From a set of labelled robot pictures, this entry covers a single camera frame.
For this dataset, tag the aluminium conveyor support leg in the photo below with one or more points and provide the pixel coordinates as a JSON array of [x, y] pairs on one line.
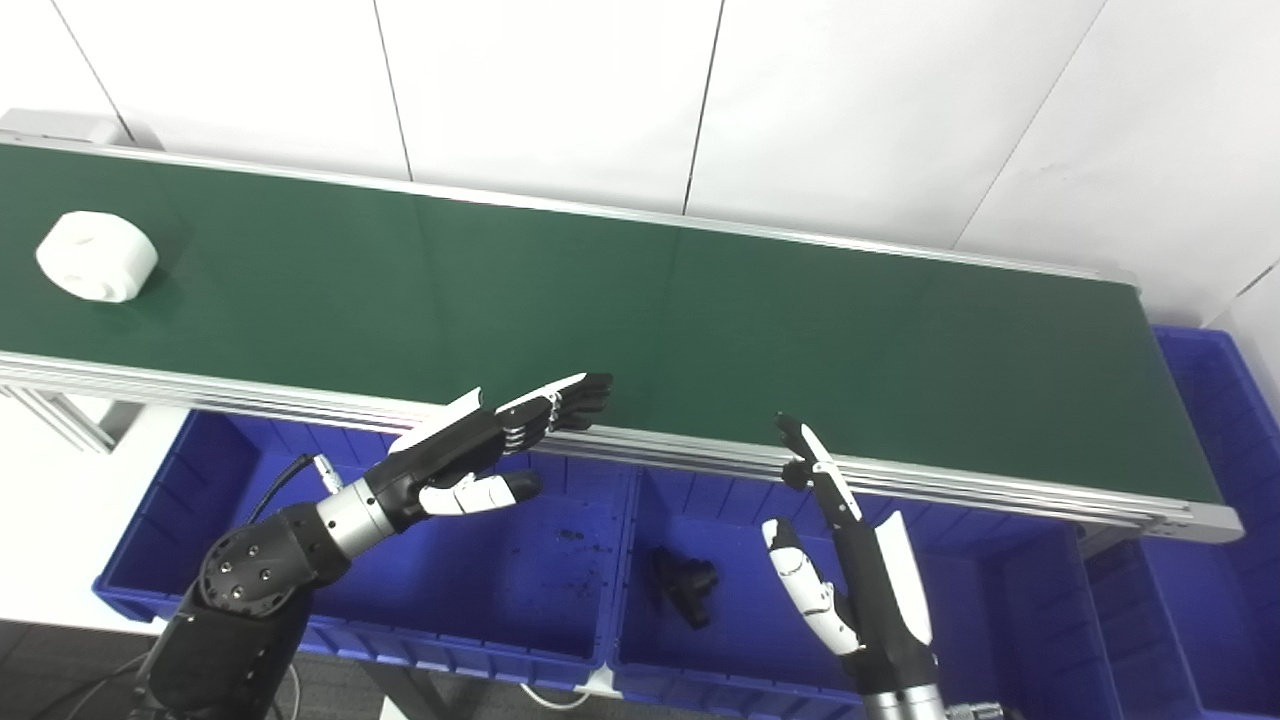
[[75, 420]]

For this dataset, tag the black plastic part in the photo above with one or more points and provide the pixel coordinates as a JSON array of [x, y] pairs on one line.
[[685, 588]]

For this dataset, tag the green conveyor belt aluminium frame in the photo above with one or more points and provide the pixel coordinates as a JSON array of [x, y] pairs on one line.
[[620, 300]]

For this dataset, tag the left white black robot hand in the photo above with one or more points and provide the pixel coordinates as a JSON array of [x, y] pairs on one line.
[[455, 445]]

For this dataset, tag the white block on floor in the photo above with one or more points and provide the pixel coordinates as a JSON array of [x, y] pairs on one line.
[[398, 709]]

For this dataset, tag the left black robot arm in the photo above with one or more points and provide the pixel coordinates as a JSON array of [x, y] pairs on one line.
[[250, 580]]

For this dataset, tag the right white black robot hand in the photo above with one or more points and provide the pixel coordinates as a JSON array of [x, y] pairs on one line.
[[880, 600]]

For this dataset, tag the blue plastic bin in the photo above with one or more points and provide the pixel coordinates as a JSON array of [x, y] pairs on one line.
[[1230, 560], [760, 650], [500, 590]]

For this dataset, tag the white round plastic part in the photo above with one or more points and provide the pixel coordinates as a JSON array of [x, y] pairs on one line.
[[98, 258]]

